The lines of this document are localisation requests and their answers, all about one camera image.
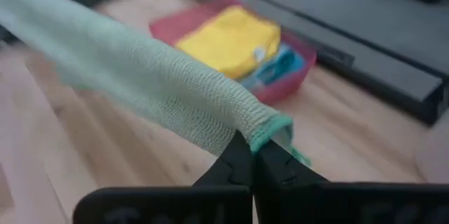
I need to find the sage green microfiber towel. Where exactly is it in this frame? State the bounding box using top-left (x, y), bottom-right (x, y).
top-left (0, 0), bottom-right (311, 167)

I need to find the red plastic tray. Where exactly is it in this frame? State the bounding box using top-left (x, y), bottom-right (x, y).
top-left (149, 0), bottom-right (319, 106)

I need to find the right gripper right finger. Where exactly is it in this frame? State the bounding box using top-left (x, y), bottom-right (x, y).
top-left (253, 139), bottom-right (449, 224)

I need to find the light blue microfiber towel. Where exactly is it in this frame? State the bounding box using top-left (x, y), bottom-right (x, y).
top-left (240, 72), bottom-right (271, 91)

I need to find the yellow microfiber towel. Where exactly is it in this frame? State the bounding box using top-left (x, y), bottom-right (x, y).
top-left (175, 5), bottom-right (281, 80)

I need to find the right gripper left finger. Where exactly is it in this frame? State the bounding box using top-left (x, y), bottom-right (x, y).
top-left (73, 131), bottom-right (253, 224)

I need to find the bright blue microfiber towel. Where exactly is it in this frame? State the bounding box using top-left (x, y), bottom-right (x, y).
top-left (257, 43), bottom-right (306, 86)

